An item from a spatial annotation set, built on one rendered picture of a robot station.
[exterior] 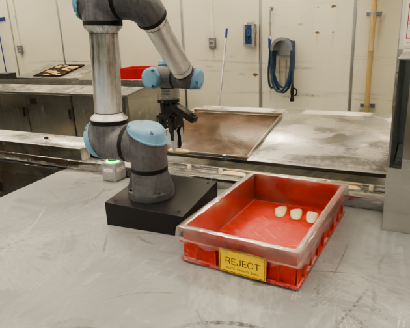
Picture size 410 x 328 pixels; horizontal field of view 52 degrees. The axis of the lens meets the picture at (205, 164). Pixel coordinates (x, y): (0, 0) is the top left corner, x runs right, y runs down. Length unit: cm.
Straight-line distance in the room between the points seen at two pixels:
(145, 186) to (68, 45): 597
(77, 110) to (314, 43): 284
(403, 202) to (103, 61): 94
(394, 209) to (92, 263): 84
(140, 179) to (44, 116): 405
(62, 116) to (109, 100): 377
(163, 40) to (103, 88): 24
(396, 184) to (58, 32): 647
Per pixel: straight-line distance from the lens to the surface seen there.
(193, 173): 163
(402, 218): 130
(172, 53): 137
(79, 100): 483
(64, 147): 199
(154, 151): 125
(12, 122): 572
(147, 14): 124
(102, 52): 129
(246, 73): 551
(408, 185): 126
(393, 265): 115
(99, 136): 132
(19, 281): 116
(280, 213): 134
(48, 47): 745
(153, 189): 128
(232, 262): 103
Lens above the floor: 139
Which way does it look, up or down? 18 degrees down
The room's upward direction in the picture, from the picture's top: 3 degrees counter-clockwise
